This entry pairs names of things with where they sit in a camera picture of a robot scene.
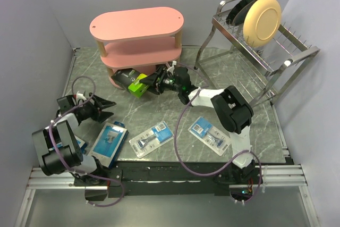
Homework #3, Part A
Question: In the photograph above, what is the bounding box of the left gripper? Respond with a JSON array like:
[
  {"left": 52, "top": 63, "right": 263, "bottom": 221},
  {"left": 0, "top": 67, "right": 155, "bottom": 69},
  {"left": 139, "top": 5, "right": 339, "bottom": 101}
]
[{"left": 75, "top": 92, "right": 116, "bottom": 123}]

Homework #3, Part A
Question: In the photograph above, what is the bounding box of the cream plate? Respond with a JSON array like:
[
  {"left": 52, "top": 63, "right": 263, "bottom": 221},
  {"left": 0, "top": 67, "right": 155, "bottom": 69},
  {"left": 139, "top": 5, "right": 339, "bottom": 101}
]
[{"left": 243, "top": 0, "right": 282, "bottom": 48}]

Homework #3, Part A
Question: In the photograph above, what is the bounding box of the blue white flat razor box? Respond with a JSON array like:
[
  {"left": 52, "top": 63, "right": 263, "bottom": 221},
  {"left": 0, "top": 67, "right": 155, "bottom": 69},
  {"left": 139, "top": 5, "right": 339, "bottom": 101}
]
[{"left": 75, "top": 136, "right": 88, "bottom": 154}]

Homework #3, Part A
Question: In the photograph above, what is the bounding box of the aluminium rail frame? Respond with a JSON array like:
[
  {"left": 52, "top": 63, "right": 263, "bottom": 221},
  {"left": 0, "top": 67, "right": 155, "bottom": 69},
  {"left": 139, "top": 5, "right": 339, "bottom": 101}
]
[{"left": 14, "top": 47, "right": 318, "bottom": 227}]

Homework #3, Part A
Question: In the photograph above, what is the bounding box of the pink three-tier shelf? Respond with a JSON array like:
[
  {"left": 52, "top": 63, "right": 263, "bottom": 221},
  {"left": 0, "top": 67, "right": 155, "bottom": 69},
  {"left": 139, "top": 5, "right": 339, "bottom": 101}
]
[{"left": 89, "top": 7, "right": 184, "bottom": 78}]

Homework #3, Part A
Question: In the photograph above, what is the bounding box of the blue Harry's razor box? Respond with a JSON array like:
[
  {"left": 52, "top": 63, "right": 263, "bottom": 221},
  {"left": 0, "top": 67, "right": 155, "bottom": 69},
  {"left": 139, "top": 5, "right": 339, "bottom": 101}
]
[{"left": 88, "top": 122, "right": 129, "bottom": 169}]

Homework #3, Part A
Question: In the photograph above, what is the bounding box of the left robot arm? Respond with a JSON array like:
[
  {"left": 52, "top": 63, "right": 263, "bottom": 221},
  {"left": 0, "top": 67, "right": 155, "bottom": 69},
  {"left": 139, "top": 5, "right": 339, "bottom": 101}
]
[{"left": 32, "top": 92, "right": 116, "bottom": 186}]

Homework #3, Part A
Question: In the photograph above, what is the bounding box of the clear Gillette blister razor pack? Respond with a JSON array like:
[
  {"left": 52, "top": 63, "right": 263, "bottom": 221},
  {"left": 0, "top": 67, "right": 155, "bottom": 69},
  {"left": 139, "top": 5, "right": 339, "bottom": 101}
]
[{"left": 188, "top": 117, "right": 231, "bottom": 156}]

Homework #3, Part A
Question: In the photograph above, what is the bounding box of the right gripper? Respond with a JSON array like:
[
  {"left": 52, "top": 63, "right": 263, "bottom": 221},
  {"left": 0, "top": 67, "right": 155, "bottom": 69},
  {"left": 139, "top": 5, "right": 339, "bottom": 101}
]
[{"left": 139, "top": 66, "right": 181, "bottom": 96}]

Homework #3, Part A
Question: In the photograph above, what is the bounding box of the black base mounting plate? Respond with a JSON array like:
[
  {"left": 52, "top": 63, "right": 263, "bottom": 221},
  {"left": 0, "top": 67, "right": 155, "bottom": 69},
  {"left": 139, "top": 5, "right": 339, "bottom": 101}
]
[{"left": 39, "top": 157, "right": 294, "bottom": 201}]

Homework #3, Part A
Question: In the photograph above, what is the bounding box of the steel dish rack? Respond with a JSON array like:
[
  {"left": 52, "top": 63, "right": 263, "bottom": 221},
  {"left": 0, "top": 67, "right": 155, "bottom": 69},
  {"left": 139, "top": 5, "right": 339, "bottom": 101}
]
[{"left": 194, "top": 0, "right": 320, "bottom": 104}]

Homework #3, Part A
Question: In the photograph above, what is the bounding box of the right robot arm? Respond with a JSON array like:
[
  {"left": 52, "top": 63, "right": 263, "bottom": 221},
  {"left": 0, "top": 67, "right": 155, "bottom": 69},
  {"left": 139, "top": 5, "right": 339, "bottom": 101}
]
[{"left": 140, "top": 65, "right": 261, "bottom": 183}]

